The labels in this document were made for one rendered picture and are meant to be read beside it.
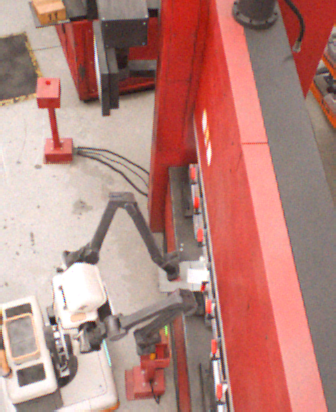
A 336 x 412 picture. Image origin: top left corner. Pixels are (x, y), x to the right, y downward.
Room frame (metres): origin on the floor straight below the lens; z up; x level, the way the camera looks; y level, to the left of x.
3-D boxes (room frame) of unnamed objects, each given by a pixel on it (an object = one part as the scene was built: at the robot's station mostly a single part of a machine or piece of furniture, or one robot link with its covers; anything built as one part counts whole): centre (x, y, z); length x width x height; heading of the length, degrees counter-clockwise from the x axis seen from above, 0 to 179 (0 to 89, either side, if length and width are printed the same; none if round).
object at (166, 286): (1.40, -0.14, 1.00); 0.26 x 0.18 x 0.01; 100
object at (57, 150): (2.89, 0.96, 0.41); 0.25 x 0.20 x 0.83; 100
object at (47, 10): (3.48, 1.06, 1.04); 0.30 x 0.26 x 0.12; 24
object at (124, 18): (2.58, 0.38, 1.53); 0.51 x 0.25 x 0.85; 15
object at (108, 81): (2.51, 0.45, 1.42); 0.45 x 0.12 x 0.36; 15
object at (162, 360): (1.08, -0.02, 0.75); 0.20 x 0.16 x 0.18; 11
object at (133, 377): (1.07, 0.01, 0.06); 0.25 x 0.20 x 0.12; 101
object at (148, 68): (2.66, 0.21, 1.18); 0.40 x 0.24 x 0.07; 10
